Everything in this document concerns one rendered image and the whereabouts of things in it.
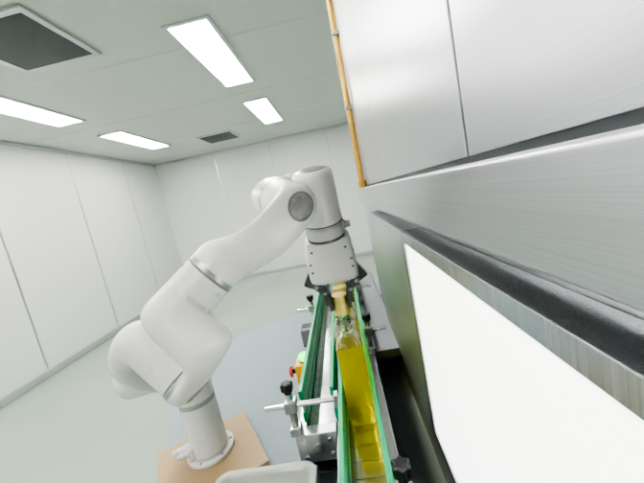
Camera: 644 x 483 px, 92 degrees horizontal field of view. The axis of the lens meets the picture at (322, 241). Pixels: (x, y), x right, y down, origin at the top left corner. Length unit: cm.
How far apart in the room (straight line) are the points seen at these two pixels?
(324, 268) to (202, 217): 663
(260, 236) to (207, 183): 667
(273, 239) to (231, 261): 8
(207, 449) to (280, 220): 71
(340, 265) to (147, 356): 37
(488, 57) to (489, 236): 11
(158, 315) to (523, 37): 51
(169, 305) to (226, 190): 650
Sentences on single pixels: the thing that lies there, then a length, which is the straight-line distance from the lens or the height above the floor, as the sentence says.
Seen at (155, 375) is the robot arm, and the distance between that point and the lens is 63.
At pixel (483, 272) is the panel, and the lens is 24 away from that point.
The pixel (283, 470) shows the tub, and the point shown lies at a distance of 84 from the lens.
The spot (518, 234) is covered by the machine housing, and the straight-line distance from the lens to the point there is 19.
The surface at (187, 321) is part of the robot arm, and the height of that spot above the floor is 125.
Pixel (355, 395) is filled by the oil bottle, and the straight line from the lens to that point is 77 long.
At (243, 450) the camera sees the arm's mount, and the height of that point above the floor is 77.
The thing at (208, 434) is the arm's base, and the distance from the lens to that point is 100.
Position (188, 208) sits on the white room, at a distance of 732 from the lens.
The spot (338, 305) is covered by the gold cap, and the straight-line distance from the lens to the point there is 68.
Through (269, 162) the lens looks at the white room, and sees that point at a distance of 677.
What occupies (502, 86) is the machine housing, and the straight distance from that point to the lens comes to 24.
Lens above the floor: 139
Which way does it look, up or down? 8 degrees down
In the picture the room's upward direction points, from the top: 12 degrees counter-clockwise
